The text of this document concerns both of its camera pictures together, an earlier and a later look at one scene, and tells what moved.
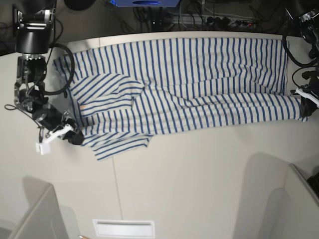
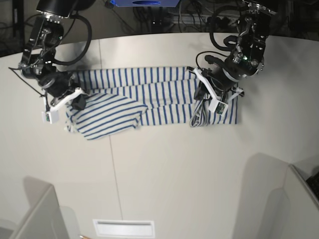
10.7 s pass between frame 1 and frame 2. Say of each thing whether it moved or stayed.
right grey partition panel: stayed
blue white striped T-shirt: moved
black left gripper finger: moved
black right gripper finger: moved
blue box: stayed
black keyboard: stayed
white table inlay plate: stayed
